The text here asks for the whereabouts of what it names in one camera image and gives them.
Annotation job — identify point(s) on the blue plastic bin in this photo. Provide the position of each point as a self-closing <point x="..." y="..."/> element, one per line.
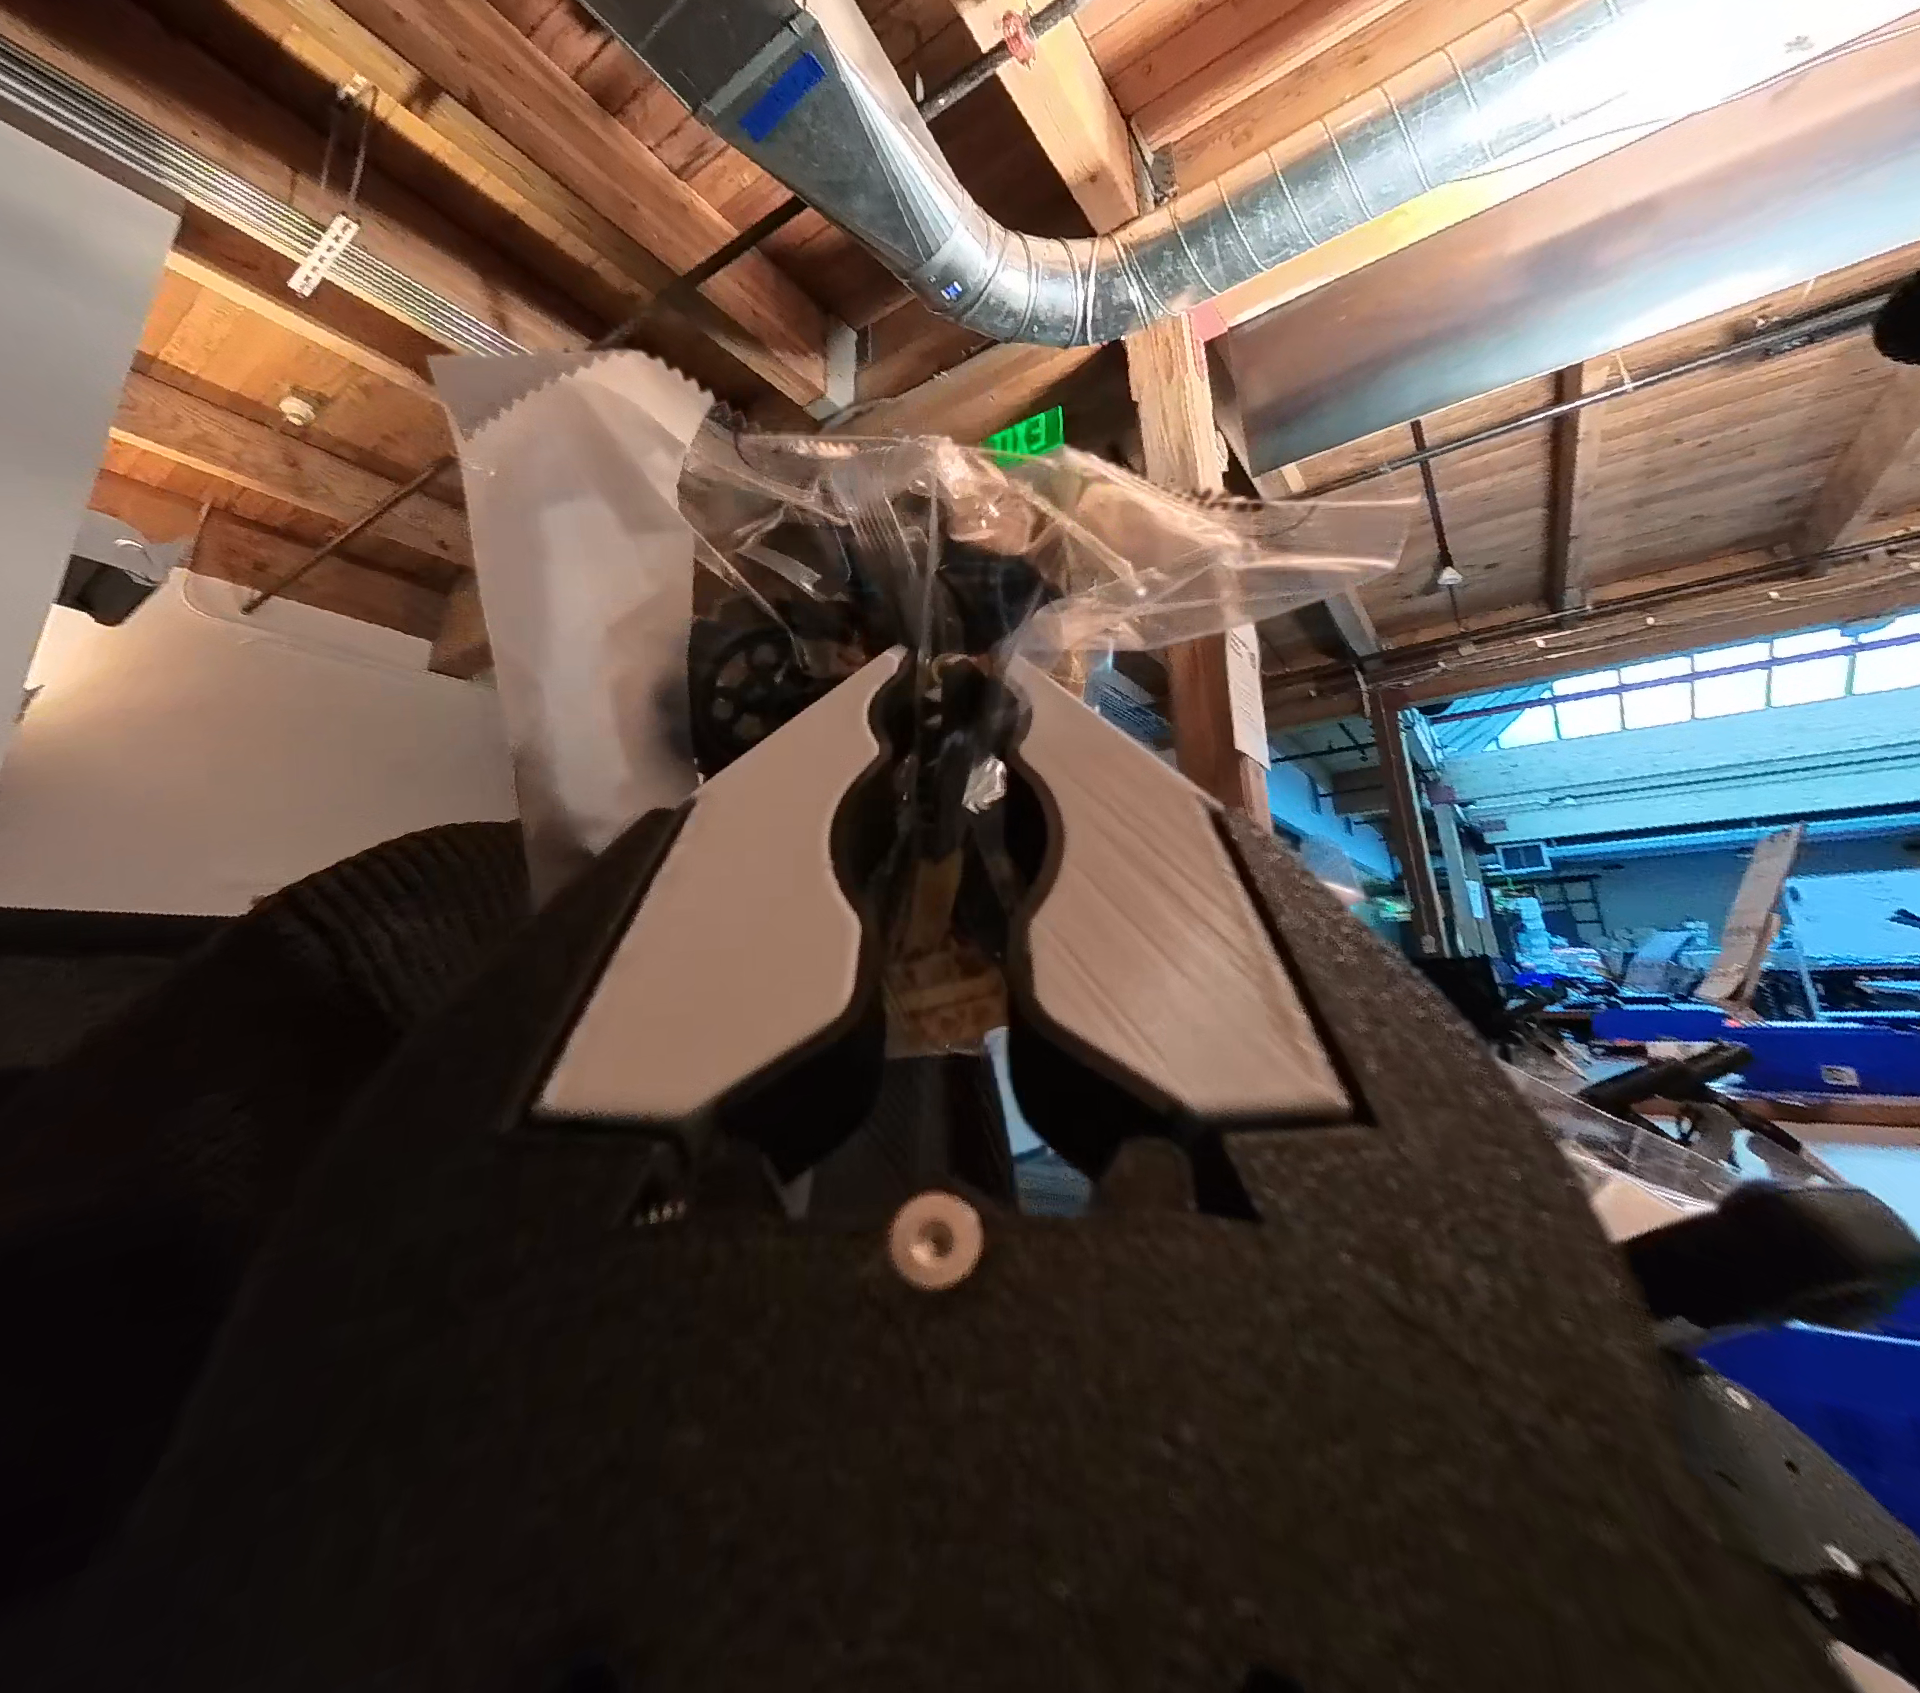
<point x="1800" y="1056"/>

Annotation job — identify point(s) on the green exit sign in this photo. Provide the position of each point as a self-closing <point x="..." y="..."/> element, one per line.
<point x="1028" y="431"/>

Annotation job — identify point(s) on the silver spiral air duct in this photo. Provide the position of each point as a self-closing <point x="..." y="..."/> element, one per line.
<point x="1351" y="178"/>

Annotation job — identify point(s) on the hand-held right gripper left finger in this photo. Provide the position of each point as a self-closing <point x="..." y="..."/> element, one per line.
<point x="704" y="943"/>

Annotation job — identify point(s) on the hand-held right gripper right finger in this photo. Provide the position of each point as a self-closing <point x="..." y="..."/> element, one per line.
<point x="1185" y="943"/>

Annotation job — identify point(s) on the black knit sweater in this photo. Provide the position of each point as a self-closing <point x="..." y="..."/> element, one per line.
<point x="224" y="1049"/>

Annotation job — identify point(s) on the clear bag of grey pieces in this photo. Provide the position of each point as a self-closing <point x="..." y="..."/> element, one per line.
<point x="1141" y="552"/>

